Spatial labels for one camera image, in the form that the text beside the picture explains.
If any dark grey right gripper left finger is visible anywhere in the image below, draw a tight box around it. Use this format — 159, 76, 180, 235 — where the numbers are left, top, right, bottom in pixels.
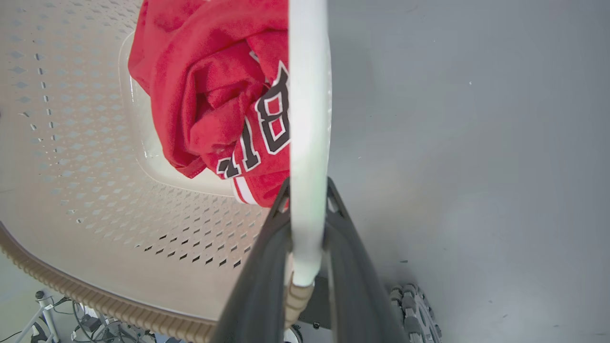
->
210, 177, 292, 343

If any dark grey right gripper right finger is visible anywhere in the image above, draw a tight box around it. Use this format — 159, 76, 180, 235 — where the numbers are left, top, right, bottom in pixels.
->
323, 177, 408, 343

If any beige perforated laundry basket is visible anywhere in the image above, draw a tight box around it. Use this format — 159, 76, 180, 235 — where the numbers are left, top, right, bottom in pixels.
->
0, 0, 332, 343

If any grey robot omni wheel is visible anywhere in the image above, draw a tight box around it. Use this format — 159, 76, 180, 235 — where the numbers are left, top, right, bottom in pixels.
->
389, 283, 443, 343

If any red jersey with black lettering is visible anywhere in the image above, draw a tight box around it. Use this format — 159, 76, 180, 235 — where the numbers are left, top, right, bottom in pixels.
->
128, 0, 291, 208

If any white metal stand frame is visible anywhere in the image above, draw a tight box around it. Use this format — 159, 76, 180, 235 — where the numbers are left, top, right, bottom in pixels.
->
14, 291, 61, 343

